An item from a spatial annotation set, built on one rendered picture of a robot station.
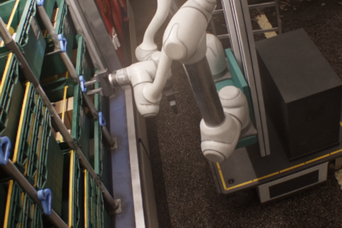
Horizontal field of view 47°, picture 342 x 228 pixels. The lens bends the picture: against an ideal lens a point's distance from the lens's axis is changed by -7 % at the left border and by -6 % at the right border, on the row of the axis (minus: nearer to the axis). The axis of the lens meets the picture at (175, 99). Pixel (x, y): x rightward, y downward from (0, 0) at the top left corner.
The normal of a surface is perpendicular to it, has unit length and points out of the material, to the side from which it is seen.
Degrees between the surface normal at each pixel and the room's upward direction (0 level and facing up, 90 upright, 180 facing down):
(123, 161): 0
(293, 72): 0
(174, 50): 84
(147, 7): 6
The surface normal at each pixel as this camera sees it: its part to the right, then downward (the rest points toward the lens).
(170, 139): -0.25, -0.70
